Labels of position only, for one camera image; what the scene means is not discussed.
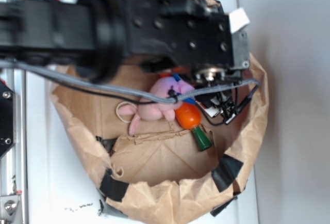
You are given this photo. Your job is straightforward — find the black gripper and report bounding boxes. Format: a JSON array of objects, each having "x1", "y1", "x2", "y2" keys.
[{"x1": 124, "y1": 0, "x2": 250, "y2": 84}]

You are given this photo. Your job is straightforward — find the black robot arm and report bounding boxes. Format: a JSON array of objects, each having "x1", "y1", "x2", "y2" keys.
[{"x1": 1, "y1": 0, "x2": 250, "y2": 82}]

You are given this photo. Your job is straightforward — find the white paper tag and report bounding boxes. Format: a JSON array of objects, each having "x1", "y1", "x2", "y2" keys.
[{"x1": 228, "y1": 7, "x2": 250, "y2": 34}]

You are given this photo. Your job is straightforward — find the pink plush pig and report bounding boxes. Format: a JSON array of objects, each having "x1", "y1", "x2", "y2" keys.
[{"x1": 115, "y1": 76, "x2": 196, "y2": 135}]

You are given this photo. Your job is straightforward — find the orange toy carrot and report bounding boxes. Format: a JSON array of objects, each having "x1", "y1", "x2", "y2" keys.
[{"x1": 159, "y1": 67, "x2": 213, "y2": 152}]

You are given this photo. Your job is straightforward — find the brown paper bag bin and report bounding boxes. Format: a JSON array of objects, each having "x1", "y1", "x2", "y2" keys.
[{"x1": 50, "y1": 0, "x2": 269, "y2": 224}]

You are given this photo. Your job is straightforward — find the grey braided cable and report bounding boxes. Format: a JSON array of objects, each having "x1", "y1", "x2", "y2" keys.
[{"x1": 0, "y1": 59, "x2": 260, "y2": 105}]

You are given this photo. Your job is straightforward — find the black mounting bracket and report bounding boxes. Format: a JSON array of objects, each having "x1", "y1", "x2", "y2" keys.
[{"x1": 0, "y1": 79, "x2": 14, "y2": 158}]

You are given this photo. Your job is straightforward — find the aluminium frame rail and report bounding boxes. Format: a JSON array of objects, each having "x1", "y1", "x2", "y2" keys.
[{"x1": 0, "y1": 0, "x2": 29, "y2": 224}]

